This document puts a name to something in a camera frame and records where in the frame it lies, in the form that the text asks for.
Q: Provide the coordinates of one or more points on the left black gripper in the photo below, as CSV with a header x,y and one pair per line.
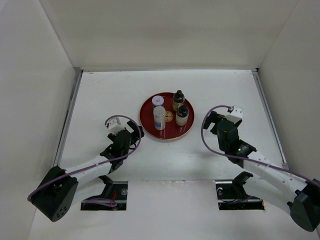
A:
x,y
136,133

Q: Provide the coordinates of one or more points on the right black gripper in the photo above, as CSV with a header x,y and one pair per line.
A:
x,y
213,117

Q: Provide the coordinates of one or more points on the silver-lid shaker blue label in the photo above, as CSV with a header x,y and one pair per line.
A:
x,y
159,117

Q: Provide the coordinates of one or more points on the white spice bottle black cap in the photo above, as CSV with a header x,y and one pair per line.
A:
x,y
182,115

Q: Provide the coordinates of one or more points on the brown spice bottle black cap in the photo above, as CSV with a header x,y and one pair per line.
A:
x,y
177,100

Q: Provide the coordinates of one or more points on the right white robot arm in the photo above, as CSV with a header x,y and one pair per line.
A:
x,y
295,194

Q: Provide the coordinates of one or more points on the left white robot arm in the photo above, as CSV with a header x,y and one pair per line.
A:
x,y
58,189

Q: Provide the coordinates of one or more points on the round red lacquer tray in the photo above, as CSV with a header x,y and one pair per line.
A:
x,y
172,131

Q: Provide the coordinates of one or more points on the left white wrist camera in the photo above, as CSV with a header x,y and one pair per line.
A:
x,y
114,126

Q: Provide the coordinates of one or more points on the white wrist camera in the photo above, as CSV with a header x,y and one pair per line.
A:
x,y
114,126
235,114

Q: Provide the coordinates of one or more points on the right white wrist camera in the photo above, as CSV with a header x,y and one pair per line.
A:
x,y
235,114

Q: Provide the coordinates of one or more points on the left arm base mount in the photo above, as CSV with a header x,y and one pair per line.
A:
x,y
112,198

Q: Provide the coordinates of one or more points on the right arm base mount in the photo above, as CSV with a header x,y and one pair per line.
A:
x,y
231,195

